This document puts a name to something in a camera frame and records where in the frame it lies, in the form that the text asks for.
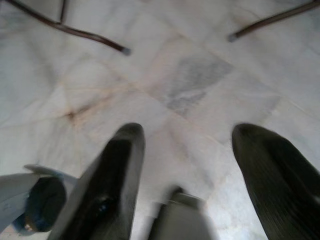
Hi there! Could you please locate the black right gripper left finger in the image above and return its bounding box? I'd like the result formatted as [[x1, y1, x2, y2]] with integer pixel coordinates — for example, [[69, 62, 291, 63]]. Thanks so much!
[[49, 122, 146, 240]]

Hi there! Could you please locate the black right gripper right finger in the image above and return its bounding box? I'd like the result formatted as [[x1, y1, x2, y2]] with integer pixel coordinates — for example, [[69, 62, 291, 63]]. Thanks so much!
[[231, 123, 320, 240]]

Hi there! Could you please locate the brown metal folding table frame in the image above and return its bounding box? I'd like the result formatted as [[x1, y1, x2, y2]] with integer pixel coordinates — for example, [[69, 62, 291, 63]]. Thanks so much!
[[4, 0, 132, 55], [227, 0, 320, 43]]

